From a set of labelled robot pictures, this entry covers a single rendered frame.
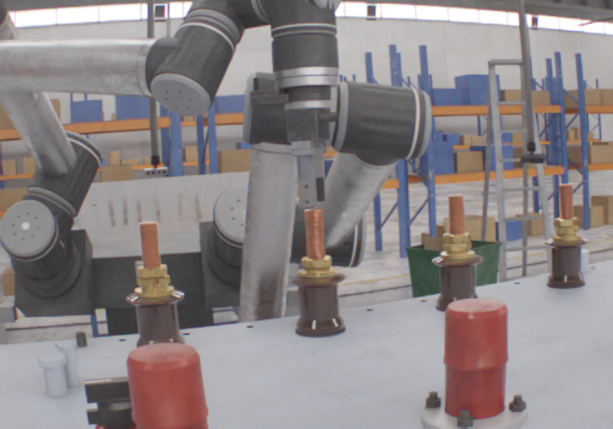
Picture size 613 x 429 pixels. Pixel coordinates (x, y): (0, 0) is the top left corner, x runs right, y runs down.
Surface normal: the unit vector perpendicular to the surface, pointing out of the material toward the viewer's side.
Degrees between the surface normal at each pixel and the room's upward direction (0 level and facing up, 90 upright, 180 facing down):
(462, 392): 90
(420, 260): 94
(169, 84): 135
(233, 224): 64
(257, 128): 124
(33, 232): 60
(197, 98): 143
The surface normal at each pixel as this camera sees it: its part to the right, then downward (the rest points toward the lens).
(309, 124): -0.15, 0.07
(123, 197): 0.34, 0.04
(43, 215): 0.22, -0.51
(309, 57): 0.09, 0.06
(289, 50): -0.39, 0.08
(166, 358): -0.03, -0.99
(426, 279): -0.79, 0.15
